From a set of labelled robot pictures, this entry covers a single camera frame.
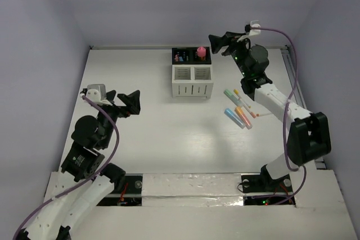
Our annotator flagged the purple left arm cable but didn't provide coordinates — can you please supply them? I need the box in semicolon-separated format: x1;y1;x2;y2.
11;96;120;240

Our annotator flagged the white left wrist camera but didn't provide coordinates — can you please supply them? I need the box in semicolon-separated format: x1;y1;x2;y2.
79;84;111;106

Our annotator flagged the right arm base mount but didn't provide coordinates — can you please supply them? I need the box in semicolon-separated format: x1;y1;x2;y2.
237;174;295;206

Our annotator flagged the long green highlighter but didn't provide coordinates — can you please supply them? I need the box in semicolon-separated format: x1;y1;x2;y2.
223;89;242;107

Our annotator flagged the pink glue stick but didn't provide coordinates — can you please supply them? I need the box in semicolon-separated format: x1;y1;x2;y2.
196;47;206;61

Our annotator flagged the orange-capped white pen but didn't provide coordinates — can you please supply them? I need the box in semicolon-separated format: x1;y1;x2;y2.
256;112;272;117

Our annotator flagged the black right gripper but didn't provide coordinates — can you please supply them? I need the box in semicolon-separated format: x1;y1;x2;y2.
209;31;252;78

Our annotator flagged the orange pink pastel highlighter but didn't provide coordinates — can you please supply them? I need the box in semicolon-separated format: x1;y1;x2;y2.
235;106;253;129

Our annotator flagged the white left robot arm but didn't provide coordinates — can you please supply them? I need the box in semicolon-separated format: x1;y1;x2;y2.
13;84;141;239

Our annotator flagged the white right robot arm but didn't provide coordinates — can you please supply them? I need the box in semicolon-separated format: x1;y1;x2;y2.
208;25;331;191

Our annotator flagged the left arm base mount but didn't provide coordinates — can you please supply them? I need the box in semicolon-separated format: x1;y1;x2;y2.
97;174;143;207

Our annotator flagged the yellow-capped white pen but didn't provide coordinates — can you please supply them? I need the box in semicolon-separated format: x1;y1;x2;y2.
233;89;256;118

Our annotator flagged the white four-slot pen organizer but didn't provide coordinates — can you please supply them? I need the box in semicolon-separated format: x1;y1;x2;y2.
172;47;214;99

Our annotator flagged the aluminium rail right edge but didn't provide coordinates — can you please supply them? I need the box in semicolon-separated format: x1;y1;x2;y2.
281;46;331;170

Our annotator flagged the long blue pastel highlighter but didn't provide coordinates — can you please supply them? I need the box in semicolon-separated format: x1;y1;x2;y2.
224;108;246;129

